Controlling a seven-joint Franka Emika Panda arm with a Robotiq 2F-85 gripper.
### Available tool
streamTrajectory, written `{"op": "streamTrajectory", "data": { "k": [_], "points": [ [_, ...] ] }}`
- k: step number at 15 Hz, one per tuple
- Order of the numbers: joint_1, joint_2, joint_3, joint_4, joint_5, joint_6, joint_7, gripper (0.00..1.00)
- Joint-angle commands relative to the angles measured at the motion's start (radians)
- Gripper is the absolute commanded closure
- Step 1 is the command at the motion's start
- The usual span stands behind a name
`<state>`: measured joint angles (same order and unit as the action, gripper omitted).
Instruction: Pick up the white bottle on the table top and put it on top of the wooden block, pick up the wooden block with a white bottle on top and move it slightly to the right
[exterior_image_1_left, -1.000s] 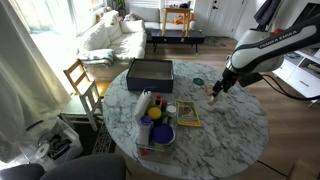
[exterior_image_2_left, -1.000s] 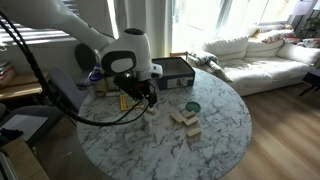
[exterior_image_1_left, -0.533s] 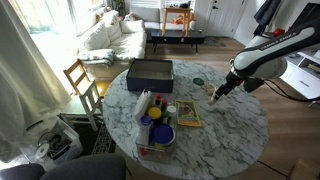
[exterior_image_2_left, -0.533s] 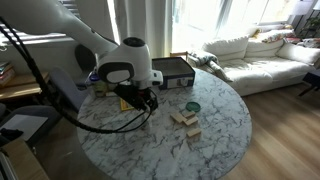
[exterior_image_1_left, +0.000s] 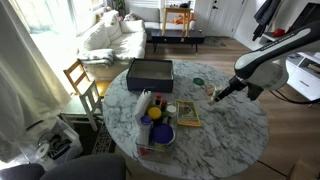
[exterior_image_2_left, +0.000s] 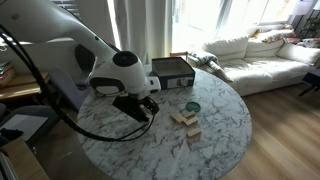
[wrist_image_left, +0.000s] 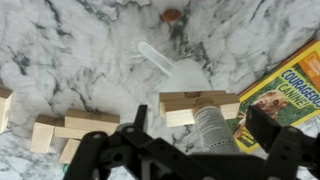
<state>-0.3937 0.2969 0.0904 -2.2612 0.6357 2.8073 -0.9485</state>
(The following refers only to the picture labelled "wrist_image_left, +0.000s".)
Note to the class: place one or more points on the clear plastic scoop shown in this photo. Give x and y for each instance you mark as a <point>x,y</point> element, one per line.
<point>180,73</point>

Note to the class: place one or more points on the small brown nut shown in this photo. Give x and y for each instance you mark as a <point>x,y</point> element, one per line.
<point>171,15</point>

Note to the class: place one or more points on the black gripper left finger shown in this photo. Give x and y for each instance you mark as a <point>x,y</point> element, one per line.
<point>140,116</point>

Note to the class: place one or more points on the white bottle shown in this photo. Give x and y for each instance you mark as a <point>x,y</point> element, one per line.
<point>213,130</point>

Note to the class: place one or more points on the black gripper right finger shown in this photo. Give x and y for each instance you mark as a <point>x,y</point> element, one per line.
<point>261,125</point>

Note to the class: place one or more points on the yellow dog book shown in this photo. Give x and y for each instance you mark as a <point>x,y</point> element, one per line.
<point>286,96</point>

